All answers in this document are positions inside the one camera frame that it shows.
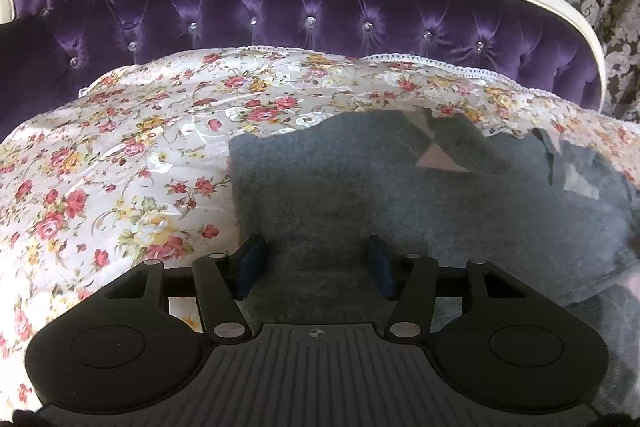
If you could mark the floral bed blanket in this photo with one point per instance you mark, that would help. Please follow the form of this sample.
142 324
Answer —
125 147

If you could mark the grey knit garment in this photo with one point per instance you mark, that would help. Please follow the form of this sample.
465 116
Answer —
350 187

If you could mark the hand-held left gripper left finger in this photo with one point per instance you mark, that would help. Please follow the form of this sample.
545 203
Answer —
251 264

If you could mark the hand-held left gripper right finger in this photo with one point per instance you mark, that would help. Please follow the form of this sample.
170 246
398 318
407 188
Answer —
381 264

